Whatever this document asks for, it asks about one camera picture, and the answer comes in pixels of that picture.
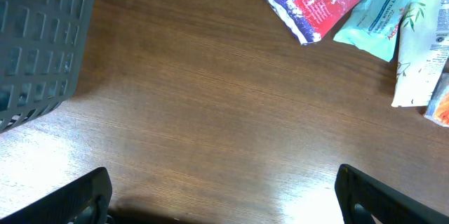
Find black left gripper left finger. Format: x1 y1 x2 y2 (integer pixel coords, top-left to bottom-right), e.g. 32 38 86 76
1 167 112 224

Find orange Kleenex tissue pack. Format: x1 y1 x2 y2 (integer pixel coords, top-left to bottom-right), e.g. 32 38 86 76
424 73 448 127

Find grey plastic mesh basket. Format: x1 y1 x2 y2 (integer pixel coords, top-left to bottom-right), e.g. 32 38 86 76
1 0 95 131

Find white tube gold cap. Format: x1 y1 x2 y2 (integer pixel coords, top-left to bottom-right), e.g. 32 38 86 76
391 0 448 107

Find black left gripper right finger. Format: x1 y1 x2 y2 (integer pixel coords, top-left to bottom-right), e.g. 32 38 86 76
335 164 448 224

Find mint green wipes pack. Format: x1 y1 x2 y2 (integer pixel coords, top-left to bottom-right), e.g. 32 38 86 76
334 0 414 62

